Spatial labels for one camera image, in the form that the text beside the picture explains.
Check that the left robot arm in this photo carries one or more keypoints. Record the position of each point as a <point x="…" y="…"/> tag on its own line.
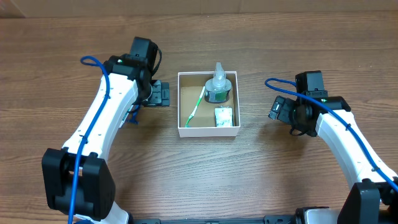
<point x="77" y="178"/>

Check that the green white soap packet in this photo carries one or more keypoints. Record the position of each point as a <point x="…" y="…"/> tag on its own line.
<point x="224" y="117"/>

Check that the clear pump soap bottle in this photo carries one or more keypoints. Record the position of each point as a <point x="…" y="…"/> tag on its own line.
<point x="217" y="88"/>

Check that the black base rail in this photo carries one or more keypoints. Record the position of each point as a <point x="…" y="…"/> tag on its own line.
<point x="268" y="219"/>

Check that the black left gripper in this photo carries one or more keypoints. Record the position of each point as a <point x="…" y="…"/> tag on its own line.
<point x="162" y="94"/>

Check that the white cardboard box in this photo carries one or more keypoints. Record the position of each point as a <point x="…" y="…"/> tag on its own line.
<point x="203" y="124"/>

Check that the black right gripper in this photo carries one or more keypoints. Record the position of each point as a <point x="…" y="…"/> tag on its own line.
<point x="277" y="108"/>

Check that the green white toothbrush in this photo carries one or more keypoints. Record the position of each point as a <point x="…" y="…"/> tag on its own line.
<point x="196" y="107"/>

